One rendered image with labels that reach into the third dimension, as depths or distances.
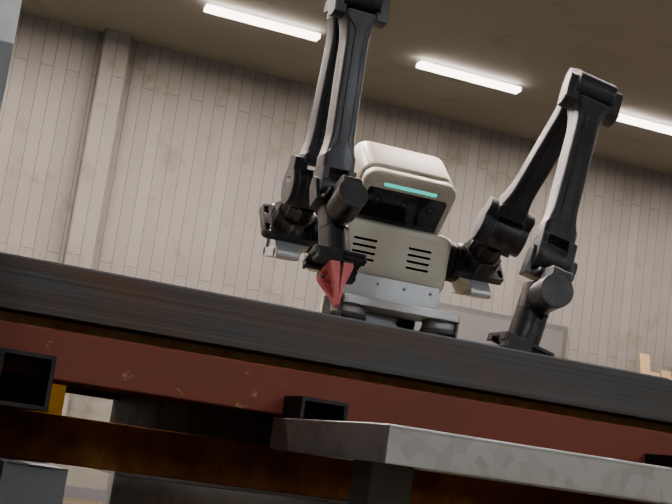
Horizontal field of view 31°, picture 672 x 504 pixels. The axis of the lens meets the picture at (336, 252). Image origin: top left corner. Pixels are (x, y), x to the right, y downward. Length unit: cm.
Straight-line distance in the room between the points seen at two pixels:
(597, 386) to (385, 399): 26
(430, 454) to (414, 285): 158
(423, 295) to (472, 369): 119
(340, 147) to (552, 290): 51
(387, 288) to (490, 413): 117
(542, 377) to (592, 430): 9
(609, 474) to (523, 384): 35
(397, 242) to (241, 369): 133
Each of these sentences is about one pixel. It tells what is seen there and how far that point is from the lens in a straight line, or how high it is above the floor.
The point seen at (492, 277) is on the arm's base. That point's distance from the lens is 263.
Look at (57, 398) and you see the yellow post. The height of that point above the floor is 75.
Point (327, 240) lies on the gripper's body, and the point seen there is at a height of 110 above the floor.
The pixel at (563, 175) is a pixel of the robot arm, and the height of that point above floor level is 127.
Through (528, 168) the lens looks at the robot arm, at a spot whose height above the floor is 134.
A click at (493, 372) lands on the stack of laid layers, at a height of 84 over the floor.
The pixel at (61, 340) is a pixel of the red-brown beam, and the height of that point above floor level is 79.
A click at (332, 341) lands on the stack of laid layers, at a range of 126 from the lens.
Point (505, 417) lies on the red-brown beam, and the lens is 135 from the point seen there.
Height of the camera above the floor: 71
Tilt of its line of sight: 10 degrees up
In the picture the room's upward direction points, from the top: 8 degrees clockwise
